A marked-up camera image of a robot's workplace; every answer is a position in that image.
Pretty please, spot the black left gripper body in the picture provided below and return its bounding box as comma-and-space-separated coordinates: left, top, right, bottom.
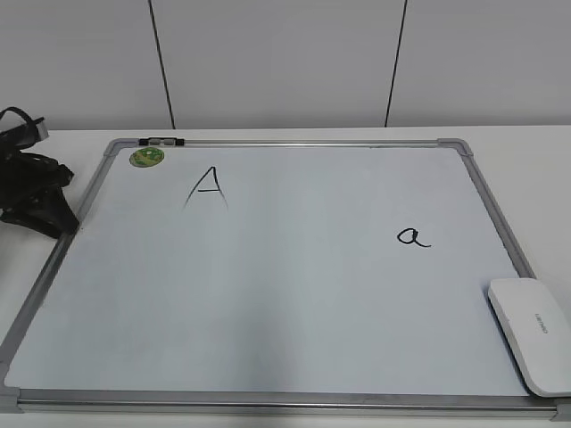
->
1, 151, 74, 210

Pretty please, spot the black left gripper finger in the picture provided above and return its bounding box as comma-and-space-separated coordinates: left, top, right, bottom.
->
46, 187, 79, 234
1, 206, 62, 239

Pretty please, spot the white whiteboard eraser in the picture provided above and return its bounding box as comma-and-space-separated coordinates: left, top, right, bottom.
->
488, 278, 570, 397

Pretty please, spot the round green sticker magnet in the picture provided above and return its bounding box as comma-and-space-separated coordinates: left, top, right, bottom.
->
129, 147, 165, 169

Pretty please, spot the grey framed whiteboard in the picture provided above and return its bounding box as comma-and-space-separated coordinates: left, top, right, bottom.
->
1, 139, 570, 421

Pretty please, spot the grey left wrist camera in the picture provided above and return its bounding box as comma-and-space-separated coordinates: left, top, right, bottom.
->
29, 117, 49, 144

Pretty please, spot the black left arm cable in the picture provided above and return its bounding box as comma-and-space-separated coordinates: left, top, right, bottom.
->
0, 106, 37, 135

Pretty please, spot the black hanging clip on frame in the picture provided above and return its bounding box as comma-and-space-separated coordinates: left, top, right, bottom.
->
138, 137, 185, 147

